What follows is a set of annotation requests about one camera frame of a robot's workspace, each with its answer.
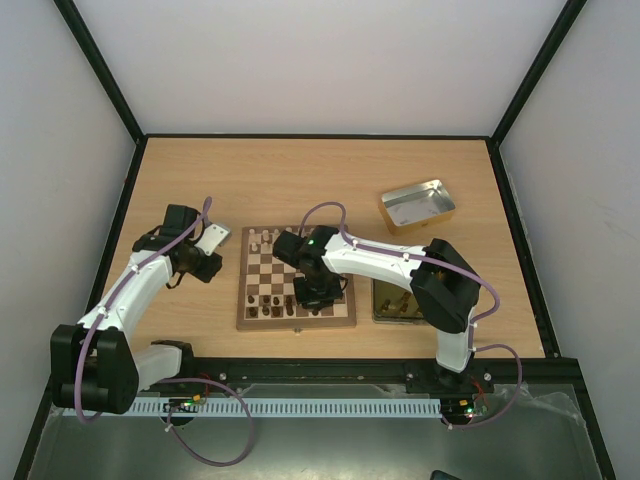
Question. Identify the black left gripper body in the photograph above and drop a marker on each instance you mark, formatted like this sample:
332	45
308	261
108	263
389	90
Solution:
200	272

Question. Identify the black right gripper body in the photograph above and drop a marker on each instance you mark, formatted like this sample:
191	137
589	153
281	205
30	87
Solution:
317	292

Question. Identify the wooden chessboard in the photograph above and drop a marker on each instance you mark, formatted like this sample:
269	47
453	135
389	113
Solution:
262	274

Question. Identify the gold tin tray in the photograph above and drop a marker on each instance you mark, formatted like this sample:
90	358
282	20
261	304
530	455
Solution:
394	305

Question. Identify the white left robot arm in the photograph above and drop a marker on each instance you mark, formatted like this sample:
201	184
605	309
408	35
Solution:
93	368

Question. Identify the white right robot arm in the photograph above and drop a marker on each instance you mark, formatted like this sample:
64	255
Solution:
445	288

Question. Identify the silver tin lid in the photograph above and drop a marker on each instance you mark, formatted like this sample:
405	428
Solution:
416	206

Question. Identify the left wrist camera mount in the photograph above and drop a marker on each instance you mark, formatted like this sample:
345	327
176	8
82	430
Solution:
212	237

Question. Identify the white slotted cable duct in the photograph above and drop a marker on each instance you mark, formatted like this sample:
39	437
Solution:
289	408

